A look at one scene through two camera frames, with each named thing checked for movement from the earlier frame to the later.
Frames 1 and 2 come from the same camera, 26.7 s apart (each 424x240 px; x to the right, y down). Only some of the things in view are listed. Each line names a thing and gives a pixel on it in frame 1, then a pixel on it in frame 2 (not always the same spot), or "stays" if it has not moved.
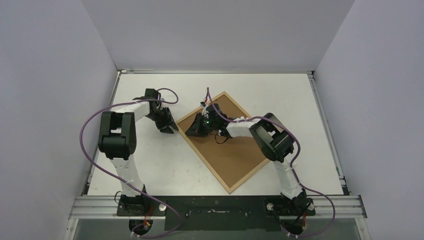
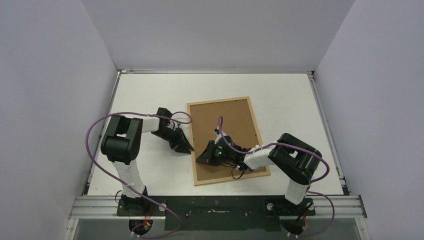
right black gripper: x=202 y=123 to x=214 y=152
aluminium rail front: x=95 y=207 stays
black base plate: x=217 y=213 stays
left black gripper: x=168 y=122 to x=180 y=137
